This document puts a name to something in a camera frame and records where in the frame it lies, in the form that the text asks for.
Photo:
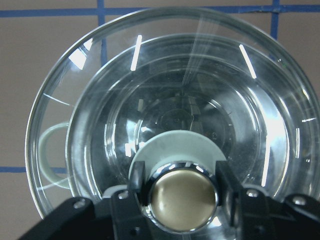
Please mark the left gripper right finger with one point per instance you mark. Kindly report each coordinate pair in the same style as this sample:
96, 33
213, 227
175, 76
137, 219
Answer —
255, 216

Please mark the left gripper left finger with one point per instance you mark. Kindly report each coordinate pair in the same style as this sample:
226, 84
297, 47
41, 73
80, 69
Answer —
118, 217

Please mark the glass pot lid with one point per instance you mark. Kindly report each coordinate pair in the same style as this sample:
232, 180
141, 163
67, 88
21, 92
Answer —
180, 199

